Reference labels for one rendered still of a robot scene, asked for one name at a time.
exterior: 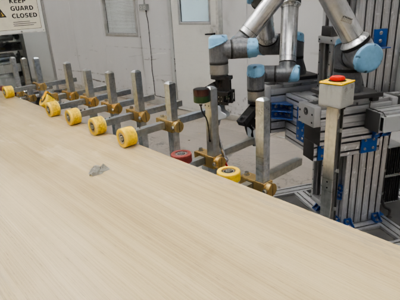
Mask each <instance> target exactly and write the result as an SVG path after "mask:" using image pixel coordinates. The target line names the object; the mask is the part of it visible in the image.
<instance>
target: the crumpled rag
mask: <svg viewBox="0 0 400 300"><path fill-rule="evenodd" d="M108 170H110V168H109V167H107V166H106V165H104V164H102V165H101V166H100V165H94V166H93V167H92V168H91V169H90V172H89V175H92V176H97V175H99V174H102V173H103V172H105V171H108Z"/></svg>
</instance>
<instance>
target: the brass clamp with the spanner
mask: <svg viewBox="0 0 400 300"><path fill-rule="evenodd" d="M194 156H195V157H198V156H202V157H205V164H204V166H206V167H209V168H211V169H213V170H214V169H216V168H217V169H219V168H221V167H224V166H225V165H226V159H225V158H224V157H222V155H221V154H220V155H217V156H215V157H212V156H209V155H207V149H204V148H203V151H198V150H197V151H194Z"/></svg>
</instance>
